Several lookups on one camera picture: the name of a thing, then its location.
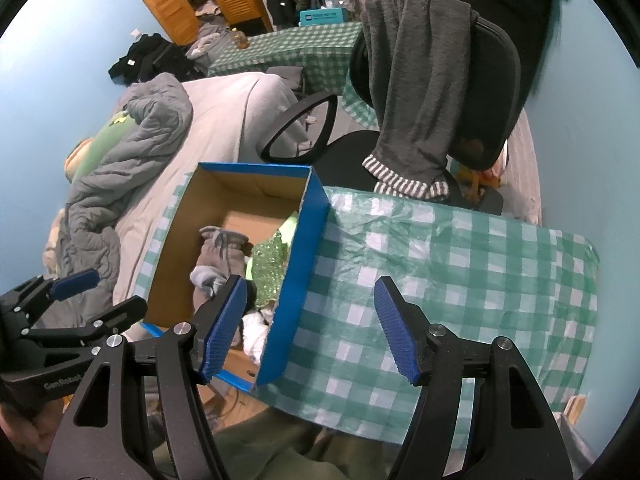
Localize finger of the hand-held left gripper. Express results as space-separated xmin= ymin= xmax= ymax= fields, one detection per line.
xmin=27 ymin=296 xmax=148 ymax=356
xmin=0 ymin=267 xmax=101 ymax=328

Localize green glitter cloth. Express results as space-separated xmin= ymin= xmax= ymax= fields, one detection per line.
xmin=245 ymin=230 xmax=296 ymax=311

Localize black office chair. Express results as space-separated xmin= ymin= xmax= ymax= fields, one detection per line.
xmin=255 ymin=10 xmax=523 ymax=211

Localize teal storage box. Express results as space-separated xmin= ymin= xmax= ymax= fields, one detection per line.
xmin=298 ymin=7 xmax=348 ymax=27

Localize orange and yellow toys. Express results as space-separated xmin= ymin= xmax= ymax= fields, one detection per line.
xmin=450 ymin=157 xmax=506 ymax=196

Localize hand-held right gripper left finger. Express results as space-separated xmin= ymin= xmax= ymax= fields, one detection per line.
xmin=42 ymin=275 xmax=249 ymax=480

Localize grey quilted comforter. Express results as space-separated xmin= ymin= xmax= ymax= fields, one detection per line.
xmin=42 ymin=72 xmax=195 ymax=306

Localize taupe fleece sock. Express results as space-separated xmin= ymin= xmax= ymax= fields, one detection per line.
xmin=192 ymin=226 xmax=251 ymax=321

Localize pile of black clothes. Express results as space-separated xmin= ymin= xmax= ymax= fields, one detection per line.
xmin=109 ymin=33 xmax=193 ymax=86

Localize green checkered tablecloth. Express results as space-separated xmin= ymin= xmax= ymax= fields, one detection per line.
xmin=132 ymin=170 xmax=601 ymax=448
xmin=207 ymin=21 xmax=381 ymax=128

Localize pile of grey clothes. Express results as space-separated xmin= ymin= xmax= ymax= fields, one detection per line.
xmin=186 ymin=22 xmax=236 ymax=68

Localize pale striped rug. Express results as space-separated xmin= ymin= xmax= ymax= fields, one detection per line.
xmin=502 ymin=110 xmax=543 ymax=226

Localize person's left hand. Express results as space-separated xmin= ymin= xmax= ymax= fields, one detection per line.
xmin=0 ymin=400 xmax=51 ymax=466

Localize grey fleece garment striped cuff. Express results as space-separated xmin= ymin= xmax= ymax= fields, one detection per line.
xmin=360 ymin=0 xmax=481 ymax=200

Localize person's olive trousers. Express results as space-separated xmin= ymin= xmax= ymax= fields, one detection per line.
xmin=150 ymin=410 xmax=401 ymax=480

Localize cardboard box with blue rim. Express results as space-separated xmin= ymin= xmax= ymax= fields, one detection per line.
xmin=132 ymin=161 xmax=331 ymax=393

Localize grey balled sock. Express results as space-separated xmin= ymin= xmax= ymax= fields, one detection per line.
xmin=189 ymin=266 xmax=231 ymax=297

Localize bed with white sheet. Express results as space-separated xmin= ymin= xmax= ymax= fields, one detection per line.
xmin=45 ymin=72 xmax=313 ymax=311

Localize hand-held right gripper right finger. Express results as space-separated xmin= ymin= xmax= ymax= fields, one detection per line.
xmin=374 ymin=276 xmax=573 ymax=480

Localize green plush pillow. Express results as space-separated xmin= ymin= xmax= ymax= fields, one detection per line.
xmin=64 ymin=110 xmax=136 ymax=181

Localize small cardboard box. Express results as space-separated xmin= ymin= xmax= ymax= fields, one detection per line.
xmin=200 ymin=355 xmax=263 ymax=416

